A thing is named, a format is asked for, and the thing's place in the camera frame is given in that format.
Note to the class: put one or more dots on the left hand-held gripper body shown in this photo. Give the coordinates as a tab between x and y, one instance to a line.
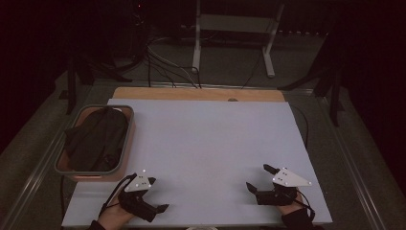
138	184

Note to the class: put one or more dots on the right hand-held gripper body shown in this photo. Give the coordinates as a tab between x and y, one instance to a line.
288	180

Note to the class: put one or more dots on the pink basket with grey rim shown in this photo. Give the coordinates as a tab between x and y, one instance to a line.
126	150

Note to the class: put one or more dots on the dark cloth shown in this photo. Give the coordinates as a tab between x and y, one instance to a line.
95	140

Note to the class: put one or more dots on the person's right hand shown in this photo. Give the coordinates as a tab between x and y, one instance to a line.
288	209

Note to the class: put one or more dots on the person's left hand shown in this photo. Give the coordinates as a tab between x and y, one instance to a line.
111	218

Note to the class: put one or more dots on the pale blue table mat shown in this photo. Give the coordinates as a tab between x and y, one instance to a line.
204	143

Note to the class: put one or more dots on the black tripod stand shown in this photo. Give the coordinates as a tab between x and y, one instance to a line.
72	86
333	96

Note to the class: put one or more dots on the white metal stand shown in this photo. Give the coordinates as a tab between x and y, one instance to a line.
196	48

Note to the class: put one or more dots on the dark equipment rack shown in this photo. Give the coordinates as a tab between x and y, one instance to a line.
139	28

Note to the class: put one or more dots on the metal floor rail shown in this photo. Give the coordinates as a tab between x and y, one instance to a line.
32	182
351	172

